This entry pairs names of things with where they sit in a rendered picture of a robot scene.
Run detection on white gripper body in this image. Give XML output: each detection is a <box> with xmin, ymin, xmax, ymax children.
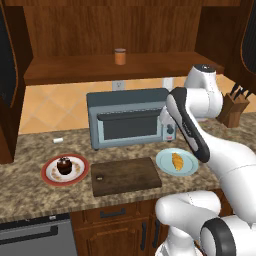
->
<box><xmin>159</xmin><ymin>107</ymin><xmax>175</xmax><ymax>126</ymax></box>

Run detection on golden croissant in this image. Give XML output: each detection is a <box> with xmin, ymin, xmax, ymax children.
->
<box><xmin>171</xmin><ymin>152</ymin><xmax>185</xmax><ymax>172</ymax></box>

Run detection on dark wooden cutting board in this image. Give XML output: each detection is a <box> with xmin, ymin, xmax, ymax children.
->
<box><xmin>90</xmin><ymin>156</ymin><xmax>163</xmax><ymax>198</ymax></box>

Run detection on orange jam jar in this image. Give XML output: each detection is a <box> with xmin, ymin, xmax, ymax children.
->
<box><xmin>114</xmin><ymin>47</ymin><xmax>127</xmax><ymax>66</ymax></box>

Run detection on wooden cabinet door dark panel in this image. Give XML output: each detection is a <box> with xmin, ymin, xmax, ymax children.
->
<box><xmin>0</xmin><ymin>0</ymin><xmax>34</xmax><ymax>165</ymax></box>
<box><xmin>195</xmin><ymin>0</ymin><xmax>256</xmax><ymax>96</ymax></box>

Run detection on wooden base cabinet door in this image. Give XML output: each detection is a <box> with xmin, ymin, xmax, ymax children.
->
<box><xmin>149</xmin><ymin>213</ymin><xmax>172</xmax><ymax>256</ymax></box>
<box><xmin>72</xmin><ymin>218</ymin><xmax>152</xmax><ymax>256</ymax></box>

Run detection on grey toaster oven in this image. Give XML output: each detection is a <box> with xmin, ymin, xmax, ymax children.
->
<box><xmin>86</xmin><ymin>87</ymin><xmax>177</xmax><ymax>151</ymax></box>

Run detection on pale blue plate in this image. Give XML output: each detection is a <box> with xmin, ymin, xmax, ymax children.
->
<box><xmin>155</xmin><ymin>147</ymin><xmax>200</xmax><ymax>177</ymax></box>

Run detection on wooden knife block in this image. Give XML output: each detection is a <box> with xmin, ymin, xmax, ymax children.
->
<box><xmin>215</xmin><ymin>92</ymin><xmax>251</xmax><ymax>129</ymax></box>

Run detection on chocolate cupcake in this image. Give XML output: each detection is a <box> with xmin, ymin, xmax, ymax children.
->
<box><xmin>56</xmin><ymin>155</ymin><xmax>74</xmax><ymax>176</ymax></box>

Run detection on wooden drawer front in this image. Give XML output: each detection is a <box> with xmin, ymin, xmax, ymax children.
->
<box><xmin>80</xmin><ymin>201</ymin><xmax>141</xmax><ymax>225</ymax></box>

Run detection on red rimmed white plate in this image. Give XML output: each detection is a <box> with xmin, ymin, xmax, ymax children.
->
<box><xmin>40</xmin><ymin>153</ymin><xmax>91</xmax><ymax>187</ymax></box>

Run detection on grey dishwasher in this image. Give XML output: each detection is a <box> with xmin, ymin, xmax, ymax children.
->
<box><xmin>0</xmin><ymin>213</ymin><xmax>80</xmax><ymax>256</ymax></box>

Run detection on white wall socket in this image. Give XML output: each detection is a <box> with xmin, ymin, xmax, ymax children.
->
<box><xmin>162</xmin><ymin>77</ymin><xmax>175</xmax><ymax>91</ymax></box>
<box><xmin>112</xmin><ymin>79</ymin><xmax>126</xmax><ymax>92</ymax></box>

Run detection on wooden wall cabinet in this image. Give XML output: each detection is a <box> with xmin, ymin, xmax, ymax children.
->
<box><xmin>22</xmin><ymin>0</ymin><xmax>226</xmax><ymax>87</ymax></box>

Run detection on black drawer handle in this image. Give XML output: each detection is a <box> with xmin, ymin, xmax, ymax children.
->
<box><xmin>99</xmin><ymin>207</ymin><xmax>127</xmax><ymax>220</ymax></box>

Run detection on black cabinet door handle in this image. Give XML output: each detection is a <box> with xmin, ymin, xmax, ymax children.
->
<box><xmin>140</xmin><ymin>221</ymin><xmax>148</xmax><ymax>252</ymax></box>
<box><xmin>152</xmin><ymin>218</ymin><xmax>161</xmax><ymax>250</ymax></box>

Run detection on black dishwasher handle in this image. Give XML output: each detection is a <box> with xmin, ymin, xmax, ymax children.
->
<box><xmin>0</xmin><ymin>225</ymin><xmax>60</xmax><ymax>247</ymax></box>

